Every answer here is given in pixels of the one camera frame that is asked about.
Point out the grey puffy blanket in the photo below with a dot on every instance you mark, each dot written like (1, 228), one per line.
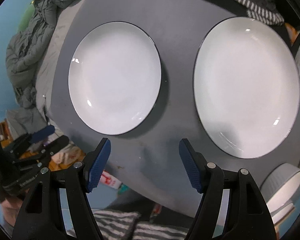
(26, 48)

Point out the white plate black rim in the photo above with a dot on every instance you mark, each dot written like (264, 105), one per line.
(114, 77)

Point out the light grey bed mattress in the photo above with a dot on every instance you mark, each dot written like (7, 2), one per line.
(47, 64)

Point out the left hand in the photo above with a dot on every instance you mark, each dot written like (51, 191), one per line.
(10, 209)

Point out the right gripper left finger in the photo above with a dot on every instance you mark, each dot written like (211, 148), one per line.
(40, 216)

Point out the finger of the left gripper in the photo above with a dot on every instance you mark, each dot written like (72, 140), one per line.
(42, 134)
(46, 152)

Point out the red white plastic bag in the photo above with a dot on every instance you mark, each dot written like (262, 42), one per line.
(110, 180)

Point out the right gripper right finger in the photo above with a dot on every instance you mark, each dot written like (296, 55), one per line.
(247, 214)

